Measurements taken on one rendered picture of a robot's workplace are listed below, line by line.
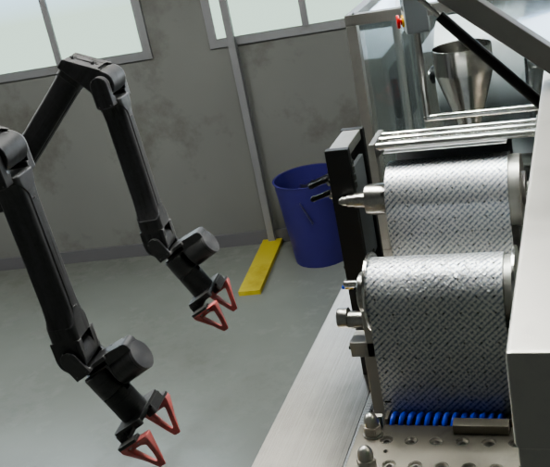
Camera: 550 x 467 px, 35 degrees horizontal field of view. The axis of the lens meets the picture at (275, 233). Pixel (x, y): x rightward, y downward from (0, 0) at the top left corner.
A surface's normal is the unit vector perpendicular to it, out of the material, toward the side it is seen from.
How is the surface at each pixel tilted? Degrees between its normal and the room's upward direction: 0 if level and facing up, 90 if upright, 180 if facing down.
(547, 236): 0
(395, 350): 90
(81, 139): 90
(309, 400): 0
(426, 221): 92
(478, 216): 92
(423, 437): 0
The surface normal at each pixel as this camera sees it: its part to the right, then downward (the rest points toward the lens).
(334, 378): -0.18, -0.91
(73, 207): -0.18, 0.40
